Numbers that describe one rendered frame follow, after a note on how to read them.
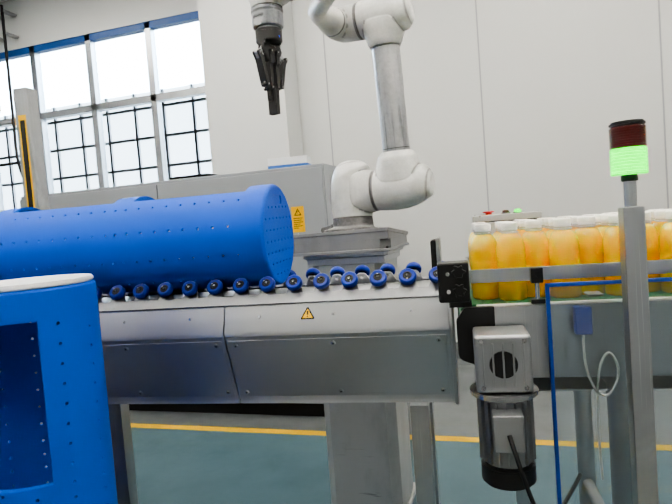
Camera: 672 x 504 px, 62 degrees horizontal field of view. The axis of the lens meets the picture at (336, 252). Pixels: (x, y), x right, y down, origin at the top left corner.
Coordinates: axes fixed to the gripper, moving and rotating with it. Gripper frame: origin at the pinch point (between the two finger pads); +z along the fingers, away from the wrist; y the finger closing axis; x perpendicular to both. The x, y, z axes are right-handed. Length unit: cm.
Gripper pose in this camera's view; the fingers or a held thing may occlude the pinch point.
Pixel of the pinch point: (273, 102)
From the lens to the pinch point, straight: 166.6
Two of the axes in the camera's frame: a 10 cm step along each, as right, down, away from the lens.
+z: 0.7, 10.0, 0.4
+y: -5.6, 0.7, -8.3
